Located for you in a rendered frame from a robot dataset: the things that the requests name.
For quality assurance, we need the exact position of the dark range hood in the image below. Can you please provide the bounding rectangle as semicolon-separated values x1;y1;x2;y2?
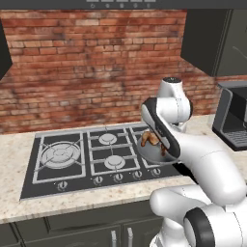
0;0;247;11

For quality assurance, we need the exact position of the grey frying pan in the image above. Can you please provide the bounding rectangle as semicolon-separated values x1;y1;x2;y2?
136;133;181;165

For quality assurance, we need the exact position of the black gas hob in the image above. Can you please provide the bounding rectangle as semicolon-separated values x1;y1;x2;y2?
19;123;196;202

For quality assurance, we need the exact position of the dark cupboard door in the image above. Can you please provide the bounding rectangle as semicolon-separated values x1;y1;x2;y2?
122;215;166;247
22;224;122;247

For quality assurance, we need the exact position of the silver cupboard handle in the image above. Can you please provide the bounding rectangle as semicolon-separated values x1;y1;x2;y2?
110;229;118;247
126;227;134;247

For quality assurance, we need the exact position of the dark wall cupboard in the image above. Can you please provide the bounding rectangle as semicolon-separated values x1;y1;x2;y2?
179;9;247;78
0;18;14;80

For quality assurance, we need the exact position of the dark drawer front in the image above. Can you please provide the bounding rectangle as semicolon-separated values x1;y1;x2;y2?
44;204;164;235
0;222;21;247

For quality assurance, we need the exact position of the grey coffee machine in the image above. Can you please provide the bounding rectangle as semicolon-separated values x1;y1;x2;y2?
211;80;247;152

